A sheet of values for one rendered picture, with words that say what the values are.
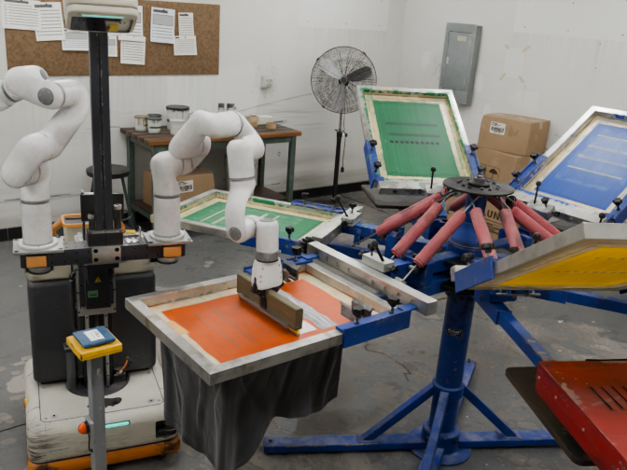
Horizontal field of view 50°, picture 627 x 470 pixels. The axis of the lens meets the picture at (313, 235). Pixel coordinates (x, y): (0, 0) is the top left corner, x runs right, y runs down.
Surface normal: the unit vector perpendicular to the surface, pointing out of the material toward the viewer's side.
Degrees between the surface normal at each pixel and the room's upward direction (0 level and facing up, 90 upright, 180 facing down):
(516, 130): 89
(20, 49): 90
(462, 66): 90
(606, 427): 0
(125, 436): 90
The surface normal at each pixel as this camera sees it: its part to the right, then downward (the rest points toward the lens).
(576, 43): -0.79, 0.14
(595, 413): 0.07, -0.95
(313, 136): 0.61, 0.30
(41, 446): 0.39, 0.32
